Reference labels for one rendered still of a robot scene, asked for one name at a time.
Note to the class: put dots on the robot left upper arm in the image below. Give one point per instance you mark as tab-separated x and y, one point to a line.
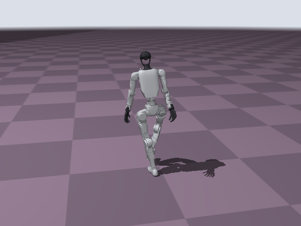
134	77

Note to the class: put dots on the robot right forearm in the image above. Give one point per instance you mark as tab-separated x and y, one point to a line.
168	99

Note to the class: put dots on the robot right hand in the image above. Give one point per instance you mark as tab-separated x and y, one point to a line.
172	113

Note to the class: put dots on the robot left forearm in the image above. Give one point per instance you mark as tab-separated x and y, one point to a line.
129	100

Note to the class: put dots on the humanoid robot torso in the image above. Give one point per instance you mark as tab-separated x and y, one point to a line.
149	86

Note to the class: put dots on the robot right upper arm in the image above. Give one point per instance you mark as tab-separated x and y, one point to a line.
163	80

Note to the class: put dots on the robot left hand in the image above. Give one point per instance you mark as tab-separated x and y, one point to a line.
126	115

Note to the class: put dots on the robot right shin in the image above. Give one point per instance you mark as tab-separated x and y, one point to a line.
155	137

